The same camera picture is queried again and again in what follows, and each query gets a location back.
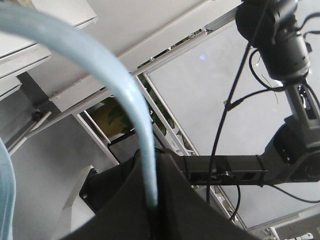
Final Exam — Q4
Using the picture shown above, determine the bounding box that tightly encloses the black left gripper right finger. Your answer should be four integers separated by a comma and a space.
156, 153, 255, 240

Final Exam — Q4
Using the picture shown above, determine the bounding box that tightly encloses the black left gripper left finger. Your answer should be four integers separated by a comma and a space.
64, 150, 157, 240

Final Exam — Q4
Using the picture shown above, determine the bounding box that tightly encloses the light blue plastic basket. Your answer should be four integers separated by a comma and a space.
0, 1, 160, 240

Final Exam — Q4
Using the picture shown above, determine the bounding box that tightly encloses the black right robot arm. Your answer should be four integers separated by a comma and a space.
177, 0, 320, 186

